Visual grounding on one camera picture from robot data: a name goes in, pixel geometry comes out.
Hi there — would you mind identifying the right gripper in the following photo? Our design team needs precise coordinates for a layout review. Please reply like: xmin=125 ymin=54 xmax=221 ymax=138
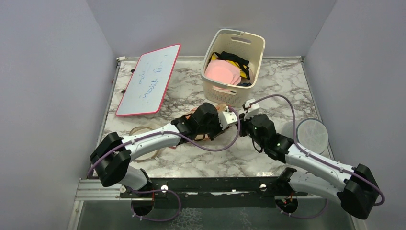
xmin=237 ymin=111 xmax=266 ymax=148

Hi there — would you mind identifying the floral mesh laundry bag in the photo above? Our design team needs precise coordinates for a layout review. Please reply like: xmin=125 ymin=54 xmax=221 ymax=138
xmin=184 ymin=103 xmax=227 ymax=142

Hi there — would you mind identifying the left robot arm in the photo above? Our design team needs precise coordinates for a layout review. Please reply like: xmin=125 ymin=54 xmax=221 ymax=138
xmin=88 ymin=103 xmax=241 ymax=197

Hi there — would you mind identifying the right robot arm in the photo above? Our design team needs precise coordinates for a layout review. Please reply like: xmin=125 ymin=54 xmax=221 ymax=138
xmin=239 ymin=98 xmax=382 ymax=219

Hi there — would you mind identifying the cream plastic laundry basket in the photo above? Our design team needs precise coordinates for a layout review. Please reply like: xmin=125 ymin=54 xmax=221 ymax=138
xmin=201 ymin=29 xmax=266 ymax=107

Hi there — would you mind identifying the pink cloth in basket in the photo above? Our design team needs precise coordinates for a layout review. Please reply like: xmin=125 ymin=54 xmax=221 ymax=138
xmin=204 ymin=60 xmax=241 ymax=85

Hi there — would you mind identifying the black and yellow garment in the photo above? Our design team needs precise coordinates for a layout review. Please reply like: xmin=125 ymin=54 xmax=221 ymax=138
xmin=210 ymin=51 xmax=251 ymax=80

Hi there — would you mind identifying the red-framed whiteboard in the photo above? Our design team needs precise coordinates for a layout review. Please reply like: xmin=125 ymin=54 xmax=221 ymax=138
xmin=115 ymin=44 xmax=181 ymax=117

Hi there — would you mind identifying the black mounting rail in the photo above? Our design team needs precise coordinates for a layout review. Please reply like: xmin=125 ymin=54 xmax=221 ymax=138
xmin=120 ymin=176 xmax=307 ymax=209

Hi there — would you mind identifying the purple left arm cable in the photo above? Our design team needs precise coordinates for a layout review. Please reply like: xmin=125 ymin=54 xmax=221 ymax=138
xmin=86 ymin=106 xmax=242 ymax=180

